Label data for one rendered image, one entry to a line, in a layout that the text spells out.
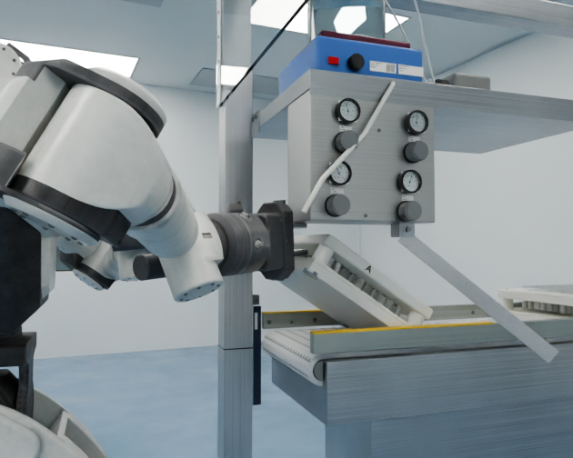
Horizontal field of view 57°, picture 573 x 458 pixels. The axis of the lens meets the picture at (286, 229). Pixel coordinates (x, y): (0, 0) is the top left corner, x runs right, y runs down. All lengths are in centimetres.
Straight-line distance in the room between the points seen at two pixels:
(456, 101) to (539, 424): 63
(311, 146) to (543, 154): 406
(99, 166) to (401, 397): 65
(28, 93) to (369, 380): 65
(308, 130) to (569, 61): 407
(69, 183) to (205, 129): 582
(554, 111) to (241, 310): 70
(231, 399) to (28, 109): 79
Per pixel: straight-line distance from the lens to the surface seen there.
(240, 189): 109
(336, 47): 92
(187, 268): 65
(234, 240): 70
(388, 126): 87
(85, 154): 43
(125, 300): 594
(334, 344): 85
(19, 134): 47
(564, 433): 123
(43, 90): 47
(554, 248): 468
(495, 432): 111
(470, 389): 100
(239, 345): 110
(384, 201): 85
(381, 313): 90
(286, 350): 96
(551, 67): 489
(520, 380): 107
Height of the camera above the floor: 111
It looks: 2 degrees up
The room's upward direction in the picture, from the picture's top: straight up
